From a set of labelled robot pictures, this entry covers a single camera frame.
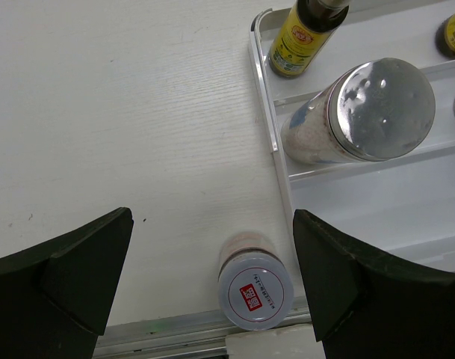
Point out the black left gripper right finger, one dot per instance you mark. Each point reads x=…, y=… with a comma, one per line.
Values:
x=367, y=303

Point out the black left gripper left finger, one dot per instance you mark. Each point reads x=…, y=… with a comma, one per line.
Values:
x=56, y=297

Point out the yellow-label sauce bottle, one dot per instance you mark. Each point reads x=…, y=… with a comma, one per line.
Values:
x=307, y=28
x=445, y=37

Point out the white tiered organizer tray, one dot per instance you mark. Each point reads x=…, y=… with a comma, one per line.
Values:
x=405, y=206

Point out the short spice jar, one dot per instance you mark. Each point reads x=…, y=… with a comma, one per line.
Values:
x=255, y=291

